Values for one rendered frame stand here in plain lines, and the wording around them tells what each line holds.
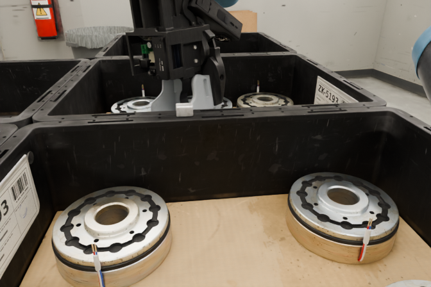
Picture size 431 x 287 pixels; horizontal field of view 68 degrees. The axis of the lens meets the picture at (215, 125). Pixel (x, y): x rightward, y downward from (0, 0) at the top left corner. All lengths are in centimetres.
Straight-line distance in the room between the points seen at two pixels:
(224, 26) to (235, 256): 28
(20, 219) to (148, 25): 23
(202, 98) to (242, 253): 19
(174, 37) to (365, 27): 389
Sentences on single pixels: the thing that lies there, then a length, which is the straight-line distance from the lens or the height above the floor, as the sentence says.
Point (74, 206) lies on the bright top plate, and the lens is 35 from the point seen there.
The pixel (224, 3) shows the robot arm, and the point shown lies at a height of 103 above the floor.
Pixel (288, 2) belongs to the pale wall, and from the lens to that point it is 364.
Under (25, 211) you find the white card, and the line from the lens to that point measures 33.
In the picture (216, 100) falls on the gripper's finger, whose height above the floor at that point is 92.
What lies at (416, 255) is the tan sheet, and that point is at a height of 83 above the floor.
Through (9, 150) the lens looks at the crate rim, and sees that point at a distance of 32.
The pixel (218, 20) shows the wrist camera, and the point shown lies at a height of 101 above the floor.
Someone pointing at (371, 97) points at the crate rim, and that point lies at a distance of 44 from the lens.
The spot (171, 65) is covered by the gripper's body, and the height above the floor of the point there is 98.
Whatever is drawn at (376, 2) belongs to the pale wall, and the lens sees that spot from 423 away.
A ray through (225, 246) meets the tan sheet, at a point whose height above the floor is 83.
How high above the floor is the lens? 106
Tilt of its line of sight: 24 degrees down
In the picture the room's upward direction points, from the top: straight up
